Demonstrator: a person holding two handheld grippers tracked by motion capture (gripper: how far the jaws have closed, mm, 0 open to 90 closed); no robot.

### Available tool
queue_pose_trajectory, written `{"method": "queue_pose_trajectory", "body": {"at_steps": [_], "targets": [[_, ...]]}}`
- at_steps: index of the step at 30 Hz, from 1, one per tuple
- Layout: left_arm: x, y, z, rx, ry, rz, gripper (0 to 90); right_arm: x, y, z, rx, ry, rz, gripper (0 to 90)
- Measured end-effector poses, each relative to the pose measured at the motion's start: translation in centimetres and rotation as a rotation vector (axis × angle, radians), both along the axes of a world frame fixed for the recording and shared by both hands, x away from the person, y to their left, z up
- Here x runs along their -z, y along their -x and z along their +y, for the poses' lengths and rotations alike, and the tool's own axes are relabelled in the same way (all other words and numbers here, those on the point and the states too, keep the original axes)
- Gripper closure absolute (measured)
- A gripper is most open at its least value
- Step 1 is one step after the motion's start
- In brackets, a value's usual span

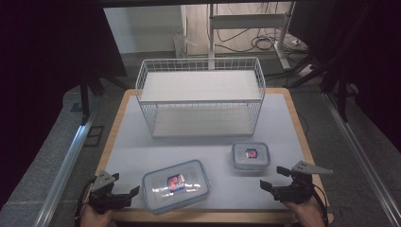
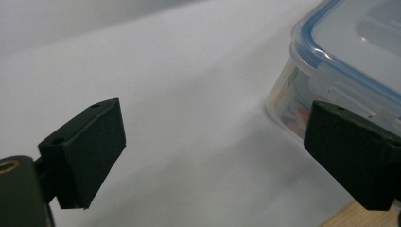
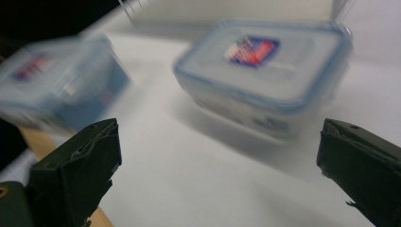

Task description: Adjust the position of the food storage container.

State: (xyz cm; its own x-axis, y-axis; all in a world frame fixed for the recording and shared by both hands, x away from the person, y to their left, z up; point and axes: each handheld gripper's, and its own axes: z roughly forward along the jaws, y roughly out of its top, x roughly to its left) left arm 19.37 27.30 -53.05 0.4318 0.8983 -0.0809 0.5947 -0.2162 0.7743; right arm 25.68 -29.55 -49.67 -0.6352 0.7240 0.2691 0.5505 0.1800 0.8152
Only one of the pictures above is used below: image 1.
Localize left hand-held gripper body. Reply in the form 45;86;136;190
88;170;131;214

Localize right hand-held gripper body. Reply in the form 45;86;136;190
272;160;334;204

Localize small clear food container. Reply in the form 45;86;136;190
231;141;271;172

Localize large clear food container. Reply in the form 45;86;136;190
141;159;212;216

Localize white wire shelf rack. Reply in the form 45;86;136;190
135;56;267;139

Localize person's left hand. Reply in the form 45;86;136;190
79;206;113;227

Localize person's right hand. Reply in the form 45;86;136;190
282;196;325;227

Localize light grey table mat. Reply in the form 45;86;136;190
103;93;311;211

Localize black metal stand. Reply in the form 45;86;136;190
321;61;352;123
78;71;106;125

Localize white power strip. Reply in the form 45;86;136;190
297;63;317;79

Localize translucent white bin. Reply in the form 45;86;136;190
173;33;191;60

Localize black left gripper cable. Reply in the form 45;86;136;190
74;177;96;221

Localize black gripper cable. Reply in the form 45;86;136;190
74;177;96;221
310;183;329;227

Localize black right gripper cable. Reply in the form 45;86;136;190
310;183;329;227

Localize aluminium rail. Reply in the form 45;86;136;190
322;92;401;223
33;113;96;227

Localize black floor cables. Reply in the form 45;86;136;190
217;27;311;55

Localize white desk frame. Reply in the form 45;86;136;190
207;2;292;71

